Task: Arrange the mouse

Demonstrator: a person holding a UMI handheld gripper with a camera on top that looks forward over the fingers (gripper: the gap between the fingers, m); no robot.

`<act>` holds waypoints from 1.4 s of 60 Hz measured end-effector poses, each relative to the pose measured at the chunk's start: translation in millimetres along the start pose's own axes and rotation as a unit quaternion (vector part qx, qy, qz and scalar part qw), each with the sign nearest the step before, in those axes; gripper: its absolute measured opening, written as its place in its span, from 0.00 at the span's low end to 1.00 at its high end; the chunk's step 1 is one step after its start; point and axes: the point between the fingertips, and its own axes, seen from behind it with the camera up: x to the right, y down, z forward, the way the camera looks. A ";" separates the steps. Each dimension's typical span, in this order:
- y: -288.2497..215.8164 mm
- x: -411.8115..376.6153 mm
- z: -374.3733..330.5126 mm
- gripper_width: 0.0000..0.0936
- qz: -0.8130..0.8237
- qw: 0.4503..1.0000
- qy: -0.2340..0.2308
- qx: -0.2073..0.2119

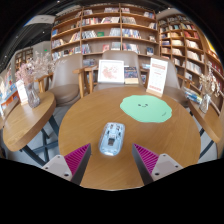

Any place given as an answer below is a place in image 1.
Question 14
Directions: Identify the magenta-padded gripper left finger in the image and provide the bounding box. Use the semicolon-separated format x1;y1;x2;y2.
41;143;92;186

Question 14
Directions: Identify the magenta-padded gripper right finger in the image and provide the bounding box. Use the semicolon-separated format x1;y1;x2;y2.
131;143;184;186

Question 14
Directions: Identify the translucent light blue computer mouse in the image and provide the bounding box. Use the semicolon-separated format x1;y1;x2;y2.
97;121;126;157

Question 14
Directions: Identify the green smiley-face mouse pad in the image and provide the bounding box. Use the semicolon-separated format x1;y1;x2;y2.
119;94;173;124

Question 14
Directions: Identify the round wooden side table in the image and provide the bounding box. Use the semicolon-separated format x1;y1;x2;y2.
2;91;60;167
188;99;224;159
0;96;21;130

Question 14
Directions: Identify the ribbed glass vase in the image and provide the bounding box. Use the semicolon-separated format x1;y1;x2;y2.
24;81;42;109

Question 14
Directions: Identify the brown padded wooden armchair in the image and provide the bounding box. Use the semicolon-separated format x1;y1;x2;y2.
162;59;192;108
34;53;84;106
73;50;148;93

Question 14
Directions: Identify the stack of colourful books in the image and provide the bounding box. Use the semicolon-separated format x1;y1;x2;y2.
183;87;203;104

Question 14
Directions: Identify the clear glass vase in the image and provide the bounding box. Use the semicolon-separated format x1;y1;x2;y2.
198;93;212;114

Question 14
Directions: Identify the white sign on wooden base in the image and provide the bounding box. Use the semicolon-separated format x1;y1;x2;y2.
145;57;169;98

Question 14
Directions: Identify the dark blue book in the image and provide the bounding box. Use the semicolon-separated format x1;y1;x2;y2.
123;66;140;85

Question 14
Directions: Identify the small white card sign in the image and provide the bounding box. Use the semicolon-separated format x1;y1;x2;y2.
15;79;29;106

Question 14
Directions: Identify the white framed floral picture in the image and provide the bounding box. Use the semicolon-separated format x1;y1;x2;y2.
97;59;125;84

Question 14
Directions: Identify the pale dried flower bunch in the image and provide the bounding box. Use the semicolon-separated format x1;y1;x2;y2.
198;61;222;98

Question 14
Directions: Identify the pink dried flower bunch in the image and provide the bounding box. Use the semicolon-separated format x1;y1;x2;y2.
14;51;56;88

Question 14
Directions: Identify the small distant wooden bookshelf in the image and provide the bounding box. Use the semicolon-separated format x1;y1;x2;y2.
13;46;34;73

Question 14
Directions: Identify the curved wooden bookshelf unit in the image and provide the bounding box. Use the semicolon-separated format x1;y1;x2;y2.
158;13;224;113

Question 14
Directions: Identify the wide wooden bookshelf unit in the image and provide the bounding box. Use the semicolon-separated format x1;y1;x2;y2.
49;3;160;64

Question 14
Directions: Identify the white hanging ceiling sign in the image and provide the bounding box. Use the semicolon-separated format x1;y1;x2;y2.
23;14;56;27

